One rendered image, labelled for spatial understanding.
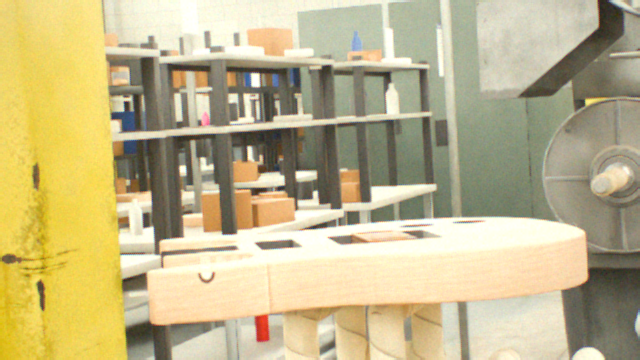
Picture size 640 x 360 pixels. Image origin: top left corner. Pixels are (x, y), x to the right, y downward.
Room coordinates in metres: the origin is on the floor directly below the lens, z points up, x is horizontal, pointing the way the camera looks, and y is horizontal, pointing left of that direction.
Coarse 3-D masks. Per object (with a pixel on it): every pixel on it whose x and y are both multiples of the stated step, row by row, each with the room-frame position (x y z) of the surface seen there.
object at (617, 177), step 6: (618, 168) 2.14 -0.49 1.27; (600, 174) 2.02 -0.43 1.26; (606, 174) 2.00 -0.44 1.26; (612, 174) 2.03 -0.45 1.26; (618, 174) 2.07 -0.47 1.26; (624, 174) 2.12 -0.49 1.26; (594, 180) 1.99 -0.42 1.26; (612, 180) 1.99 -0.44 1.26; (618, 180) 2.04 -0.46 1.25; (624, 180) 2.11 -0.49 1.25; (612, 186) 1.98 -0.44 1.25; (618, 186) 2.05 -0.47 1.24; (594, 192) 1.99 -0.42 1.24; (606, 192) 1.98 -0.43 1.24
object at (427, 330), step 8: (432, 304) 1.37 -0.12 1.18; (440, 304) 1.38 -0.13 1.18; (416, 312) 1.37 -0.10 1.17; (424, 312) 1.37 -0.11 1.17; (432, 312) 1.37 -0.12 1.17; (440, 312) 1.38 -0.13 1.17; (416, 320) 1.37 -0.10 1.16; (424, 320) 1.37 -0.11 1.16; (432, 320) 1.37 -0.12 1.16; (440, 320) 1.38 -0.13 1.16; (416, 328) 1.38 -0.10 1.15; (424, 328) 1.37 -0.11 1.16; (432, 328) 1.37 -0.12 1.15; (440, 328) 1.38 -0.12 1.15; (416, 336) 1.38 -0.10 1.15; (424, 336) 1.37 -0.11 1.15; (432, 336) 1.37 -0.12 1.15; (440, 336) 1.38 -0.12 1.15; (416, 344) 1.38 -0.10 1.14; (424, 344) 1.37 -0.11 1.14; (432, 344) 1.37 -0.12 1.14; (440, 344) 1.37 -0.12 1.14; (416, 352) 1.38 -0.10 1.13; (424, 352) 1.37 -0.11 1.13; (432, 352) 1.37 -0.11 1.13; (440, 352) 1.37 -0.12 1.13
